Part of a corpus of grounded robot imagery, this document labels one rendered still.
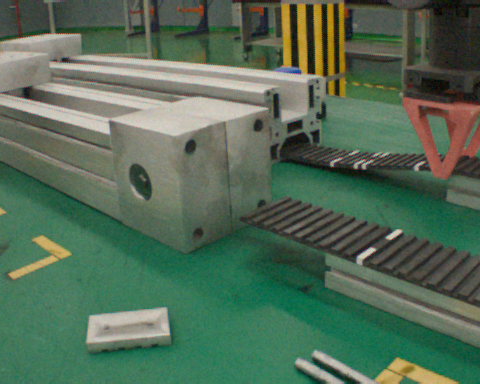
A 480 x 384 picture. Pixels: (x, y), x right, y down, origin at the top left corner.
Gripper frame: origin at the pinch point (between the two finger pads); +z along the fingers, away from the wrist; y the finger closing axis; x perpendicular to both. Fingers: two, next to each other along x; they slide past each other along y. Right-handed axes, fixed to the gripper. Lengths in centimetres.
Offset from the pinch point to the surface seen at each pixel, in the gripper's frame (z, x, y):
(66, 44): -8, -77, -2
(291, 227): -0.1, -2.8, 20.6
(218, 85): -5.0, -26.6, 4.8
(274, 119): -1.7, -19.6, 3.3
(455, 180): 1.0, 1.2, 1.9
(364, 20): 45, -479, -742
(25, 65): -8, -52, 17
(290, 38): 22, -230, -251
